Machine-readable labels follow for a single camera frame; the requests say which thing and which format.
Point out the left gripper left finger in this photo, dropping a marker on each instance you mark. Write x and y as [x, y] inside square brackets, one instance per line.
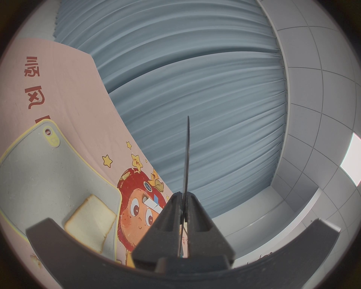
[162, 240]

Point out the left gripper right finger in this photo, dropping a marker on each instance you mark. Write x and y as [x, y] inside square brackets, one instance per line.
[208, 240]

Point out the slice of bread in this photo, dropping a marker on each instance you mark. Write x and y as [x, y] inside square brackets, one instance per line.
[90, 223]

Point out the cutting board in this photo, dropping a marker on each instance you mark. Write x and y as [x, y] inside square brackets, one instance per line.
[36, 180]

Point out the blue curtain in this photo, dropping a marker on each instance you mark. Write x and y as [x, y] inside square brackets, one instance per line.
[197, 93]

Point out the ceiling light panel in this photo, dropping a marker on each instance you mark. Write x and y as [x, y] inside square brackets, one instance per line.
[352, 161]

